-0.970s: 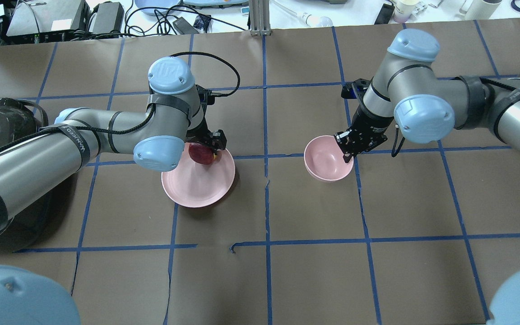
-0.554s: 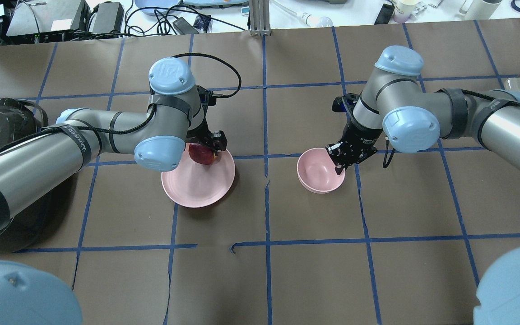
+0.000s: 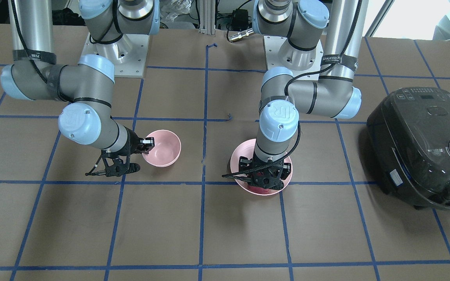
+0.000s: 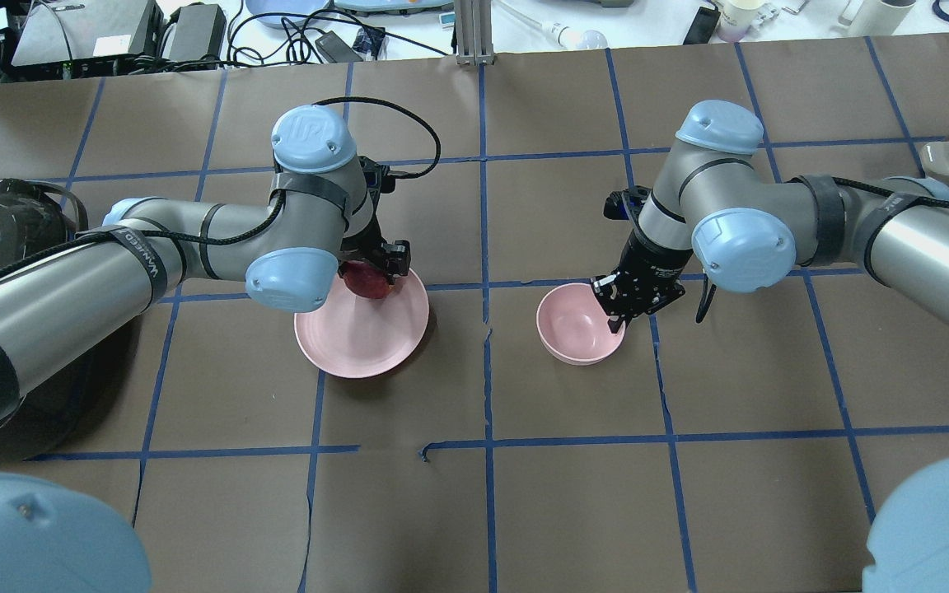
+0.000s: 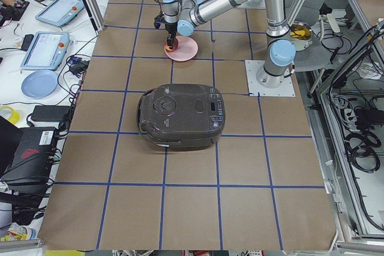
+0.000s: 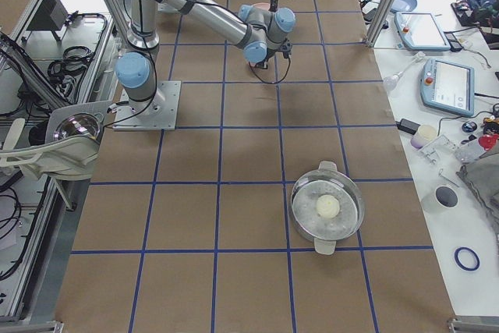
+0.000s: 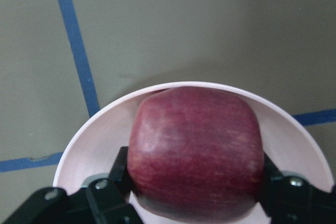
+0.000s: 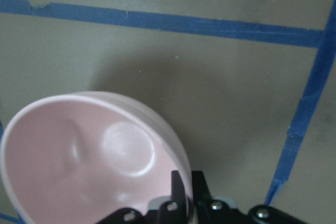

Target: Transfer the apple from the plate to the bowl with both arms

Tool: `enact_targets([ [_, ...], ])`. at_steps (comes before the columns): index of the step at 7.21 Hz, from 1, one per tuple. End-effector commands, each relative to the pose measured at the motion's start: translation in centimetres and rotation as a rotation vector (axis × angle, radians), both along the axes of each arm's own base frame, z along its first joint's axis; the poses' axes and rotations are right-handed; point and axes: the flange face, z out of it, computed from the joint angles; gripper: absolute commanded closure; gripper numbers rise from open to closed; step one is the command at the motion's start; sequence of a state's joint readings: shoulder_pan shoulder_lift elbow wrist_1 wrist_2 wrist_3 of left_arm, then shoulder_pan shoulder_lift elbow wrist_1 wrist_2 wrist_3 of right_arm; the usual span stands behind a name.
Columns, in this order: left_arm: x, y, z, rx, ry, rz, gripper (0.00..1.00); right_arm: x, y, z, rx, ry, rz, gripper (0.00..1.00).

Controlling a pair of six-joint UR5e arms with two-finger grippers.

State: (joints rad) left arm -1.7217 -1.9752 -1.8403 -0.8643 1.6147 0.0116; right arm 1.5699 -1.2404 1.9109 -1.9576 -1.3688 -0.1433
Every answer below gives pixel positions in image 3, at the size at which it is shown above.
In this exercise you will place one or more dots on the red apple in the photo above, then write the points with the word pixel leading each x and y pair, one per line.
pixel 259 190

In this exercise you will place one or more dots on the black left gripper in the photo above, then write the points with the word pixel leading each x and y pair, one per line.
pixel 286 169

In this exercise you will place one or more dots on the dark grey rice cooker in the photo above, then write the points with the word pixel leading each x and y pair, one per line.
pixel 410 135

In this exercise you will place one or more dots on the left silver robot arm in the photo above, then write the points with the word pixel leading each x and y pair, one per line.
pixel 328 92

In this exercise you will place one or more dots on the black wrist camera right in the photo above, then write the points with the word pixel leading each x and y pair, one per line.
pixel 106 171

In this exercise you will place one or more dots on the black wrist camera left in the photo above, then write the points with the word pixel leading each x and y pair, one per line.
pixel 258 164

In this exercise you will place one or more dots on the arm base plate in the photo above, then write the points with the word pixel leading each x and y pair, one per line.
pixel 128 54
pixel 279 52

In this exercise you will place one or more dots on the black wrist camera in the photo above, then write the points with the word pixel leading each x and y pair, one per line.
pixel 106 171
pixel 258 164

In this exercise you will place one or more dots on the pink plate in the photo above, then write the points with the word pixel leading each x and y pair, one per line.
pixel 247 149

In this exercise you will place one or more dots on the aluminium frame post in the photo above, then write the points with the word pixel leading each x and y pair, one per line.
pixel 207 16

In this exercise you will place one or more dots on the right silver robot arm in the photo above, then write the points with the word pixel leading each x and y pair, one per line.
pixel 87 87

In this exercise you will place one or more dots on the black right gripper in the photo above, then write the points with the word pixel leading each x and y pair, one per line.
pixel 133 142

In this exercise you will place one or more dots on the pink bowl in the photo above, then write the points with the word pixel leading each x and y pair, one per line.
pixel 166 150

